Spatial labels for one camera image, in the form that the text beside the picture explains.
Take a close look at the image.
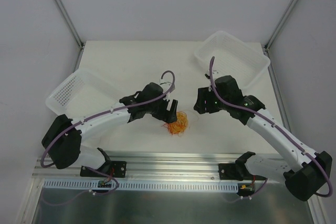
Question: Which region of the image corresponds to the orange yellow wire bundle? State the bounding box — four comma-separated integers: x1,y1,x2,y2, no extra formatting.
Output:
160,110,200,138

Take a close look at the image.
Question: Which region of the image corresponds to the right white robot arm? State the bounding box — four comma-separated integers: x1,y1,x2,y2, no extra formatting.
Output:
194,74,333,201

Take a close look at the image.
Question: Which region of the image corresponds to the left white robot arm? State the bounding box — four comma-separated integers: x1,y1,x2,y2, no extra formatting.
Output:
40,82,177,176

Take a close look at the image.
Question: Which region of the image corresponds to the right white plastic basket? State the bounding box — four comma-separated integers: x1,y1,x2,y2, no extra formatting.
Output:
194,31,270,91

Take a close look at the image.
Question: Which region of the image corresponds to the white plastic basket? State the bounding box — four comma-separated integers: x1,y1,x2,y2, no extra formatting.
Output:
194,31,270,91
45,68,125,118

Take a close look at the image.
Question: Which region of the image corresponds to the left white plastic basket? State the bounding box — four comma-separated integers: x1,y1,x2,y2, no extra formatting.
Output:
45,68,125,118

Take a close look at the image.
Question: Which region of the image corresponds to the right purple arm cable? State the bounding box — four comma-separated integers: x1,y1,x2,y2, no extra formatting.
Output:
209,56,331,197

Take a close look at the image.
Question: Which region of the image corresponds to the aluminium mounting rail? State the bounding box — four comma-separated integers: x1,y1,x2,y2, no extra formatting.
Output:
33,151,289,180

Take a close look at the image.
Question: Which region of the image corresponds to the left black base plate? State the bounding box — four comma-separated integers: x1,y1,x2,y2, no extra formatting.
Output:
80,161,127,178

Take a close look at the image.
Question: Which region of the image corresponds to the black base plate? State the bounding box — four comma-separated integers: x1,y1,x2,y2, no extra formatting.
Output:
218,163,266,181
80,161,127,178

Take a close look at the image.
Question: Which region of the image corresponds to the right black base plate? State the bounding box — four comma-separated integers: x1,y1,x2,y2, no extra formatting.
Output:
218,163,266,181

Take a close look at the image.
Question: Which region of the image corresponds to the white slotted cable duct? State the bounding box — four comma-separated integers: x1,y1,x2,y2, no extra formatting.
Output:
43,178,238,193

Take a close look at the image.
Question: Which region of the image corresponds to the right aluminium frame post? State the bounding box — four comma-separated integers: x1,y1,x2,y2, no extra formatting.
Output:
264,0,300,52

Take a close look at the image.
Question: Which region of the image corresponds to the aluminium frame post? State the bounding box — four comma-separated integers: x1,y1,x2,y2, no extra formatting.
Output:
264,0,300,52
53,0,84,49

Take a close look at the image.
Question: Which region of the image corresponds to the left aluminium frame post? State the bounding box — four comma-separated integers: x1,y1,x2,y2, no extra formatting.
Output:
53,0,84,49

